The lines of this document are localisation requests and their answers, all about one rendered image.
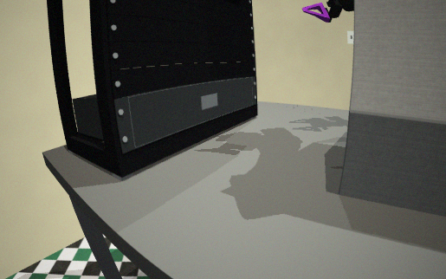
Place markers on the black server rack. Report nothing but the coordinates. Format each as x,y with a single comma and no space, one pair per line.
147,114

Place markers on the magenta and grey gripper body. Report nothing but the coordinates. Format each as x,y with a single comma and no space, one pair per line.
337,6

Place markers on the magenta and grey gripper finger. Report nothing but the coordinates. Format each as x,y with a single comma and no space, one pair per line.
320,7

